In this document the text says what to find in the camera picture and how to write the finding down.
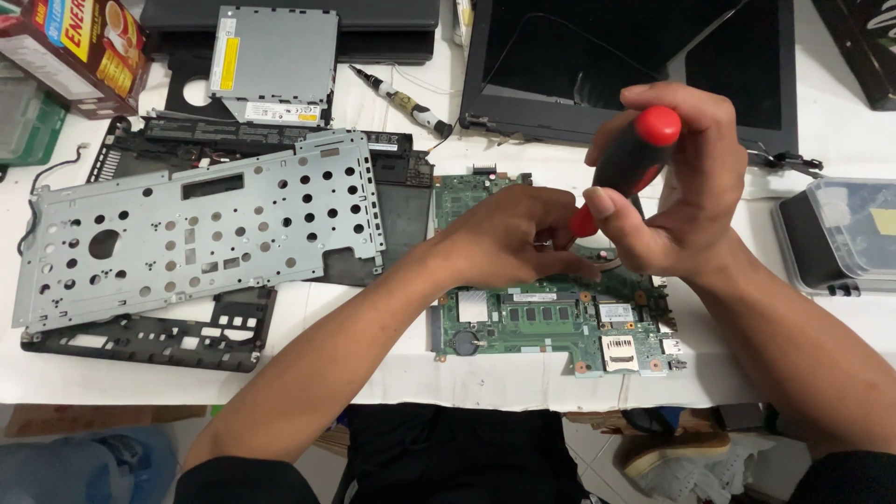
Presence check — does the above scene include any person's black clothing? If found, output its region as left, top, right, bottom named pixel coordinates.
left=173, top=405, right=896, bottom=504

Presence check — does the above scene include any person's left hand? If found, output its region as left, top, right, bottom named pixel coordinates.
left=430, top=185, right=604, bottom=294

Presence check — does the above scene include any black laptop screen panel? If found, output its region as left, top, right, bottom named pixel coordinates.
left=459, top=0, right=825, bottom=180

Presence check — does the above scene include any white shoe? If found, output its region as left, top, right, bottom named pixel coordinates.
left=615, top=429, right=779, bottom=504

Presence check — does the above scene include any black plastic cover with hole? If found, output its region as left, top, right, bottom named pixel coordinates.
left=164, top=50, right=235, bottom=121

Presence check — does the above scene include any black laptop battery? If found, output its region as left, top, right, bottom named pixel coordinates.
left=142, top=117, right=415, bottom=154

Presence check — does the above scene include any white table cloth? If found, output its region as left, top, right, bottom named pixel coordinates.
left=0, top=0, right=896, bottom=414

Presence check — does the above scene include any silver optical drive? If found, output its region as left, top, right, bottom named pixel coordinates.
left=208, top=6, right=340, bottom=127

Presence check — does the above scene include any black laptop bottom case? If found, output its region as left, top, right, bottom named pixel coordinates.
left=20, top=115, right=436, bottom=374

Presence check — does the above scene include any red cardboard box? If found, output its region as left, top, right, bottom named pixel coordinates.
left=0, top=0, right=153, bottom=120

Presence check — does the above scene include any black cable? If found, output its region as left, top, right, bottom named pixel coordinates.
left=16, top=143, right=92, bottom=257

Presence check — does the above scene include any blue water jug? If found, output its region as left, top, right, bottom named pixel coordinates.
left=0, top=426, right=180, bottom=504

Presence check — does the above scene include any clear plastic container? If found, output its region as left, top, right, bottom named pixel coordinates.
left=771, top=176, right=896, bottom=298

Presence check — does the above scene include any silver perforated metal plate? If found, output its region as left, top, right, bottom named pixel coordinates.
left=12, top=129, right=387, bottom=334

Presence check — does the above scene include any green laptop motherboard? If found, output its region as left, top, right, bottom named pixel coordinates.
left=428, top=164, right=689, bottom=379

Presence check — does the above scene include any red and black screwdriver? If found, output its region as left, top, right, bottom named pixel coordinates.
left=569, top=105, right=683, bottom=239

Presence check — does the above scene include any clear plastic box, green lid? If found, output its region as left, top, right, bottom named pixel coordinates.
left=0, top=66, right=69, bottom=184

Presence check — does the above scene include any closed black laptop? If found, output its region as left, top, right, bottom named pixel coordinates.
left=139, top=0, right=441, bottom=67

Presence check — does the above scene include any dark printed box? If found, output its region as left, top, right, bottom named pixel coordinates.
left=811, top=0, right=896, bottom=112

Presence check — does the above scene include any person's right hand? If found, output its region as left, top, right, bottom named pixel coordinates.
left=583, top=82, right=750, bottom=280

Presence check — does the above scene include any small black and white screwdriver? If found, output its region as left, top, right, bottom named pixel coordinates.
left=348, top=63, right=455, bottom=140

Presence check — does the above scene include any brown cardboard sheet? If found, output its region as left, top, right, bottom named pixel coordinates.
left=3, top=404, right=211, bottom=440

